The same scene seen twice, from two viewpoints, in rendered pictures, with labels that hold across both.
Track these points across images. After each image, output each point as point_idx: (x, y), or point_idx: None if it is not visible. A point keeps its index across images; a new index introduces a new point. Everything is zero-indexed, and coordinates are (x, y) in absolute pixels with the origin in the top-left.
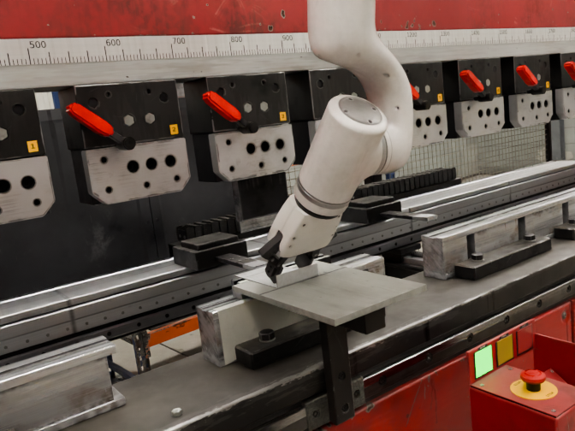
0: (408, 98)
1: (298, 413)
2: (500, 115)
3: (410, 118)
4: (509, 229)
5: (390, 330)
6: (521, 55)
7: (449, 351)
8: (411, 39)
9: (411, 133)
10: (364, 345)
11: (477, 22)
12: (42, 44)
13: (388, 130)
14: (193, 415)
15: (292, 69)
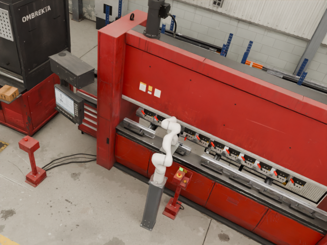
0: (173, 141)
1: (162, 153)
2: (221, 151)
3: (173, 142)
4: (218, 166)
5: (178, 157)
6: (231, 148)
7: (186, 166)
8: (205, 132)
9: (173, 143)
10: (172, 155)
11: (221, 138)
12: (155, 110)
13: (172, 141)
14: (153, 145)
15: (182, 125)
